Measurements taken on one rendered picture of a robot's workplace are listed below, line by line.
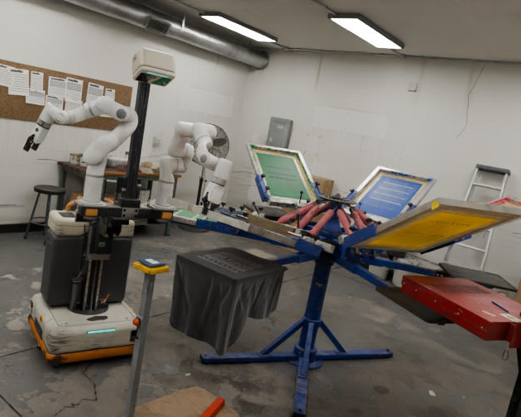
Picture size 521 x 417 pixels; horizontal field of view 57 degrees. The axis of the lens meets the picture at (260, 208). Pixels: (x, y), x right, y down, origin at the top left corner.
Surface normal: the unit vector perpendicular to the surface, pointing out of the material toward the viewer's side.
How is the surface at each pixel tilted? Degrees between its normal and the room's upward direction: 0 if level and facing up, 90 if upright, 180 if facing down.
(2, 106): 90
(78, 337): 90
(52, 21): 90
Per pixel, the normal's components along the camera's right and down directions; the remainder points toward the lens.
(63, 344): 0.57, 0.24
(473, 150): -0.60, 0.03
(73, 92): 0.79, 0.21
